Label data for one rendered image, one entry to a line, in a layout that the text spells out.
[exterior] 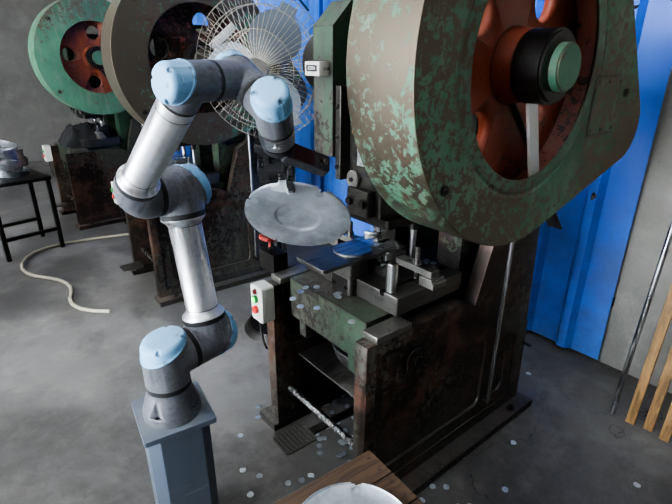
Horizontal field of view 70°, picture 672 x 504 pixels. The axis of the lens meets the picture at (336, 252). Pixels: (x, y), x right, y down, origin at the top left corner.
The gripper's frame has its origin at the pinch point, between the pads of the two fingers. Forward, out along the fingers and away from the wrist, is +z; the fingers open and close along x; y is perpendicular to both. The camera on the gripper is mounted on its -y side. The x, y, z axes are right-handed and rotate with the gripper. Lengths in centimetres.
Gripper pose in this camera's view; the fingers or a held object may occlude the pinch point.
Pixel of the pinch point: (293, 188)
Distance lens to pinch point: 121.8
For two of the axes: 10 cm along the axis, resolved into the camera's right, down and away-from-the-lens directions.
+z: -0.2, 3.9, 9.2
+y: -10.0, 0.0, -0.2
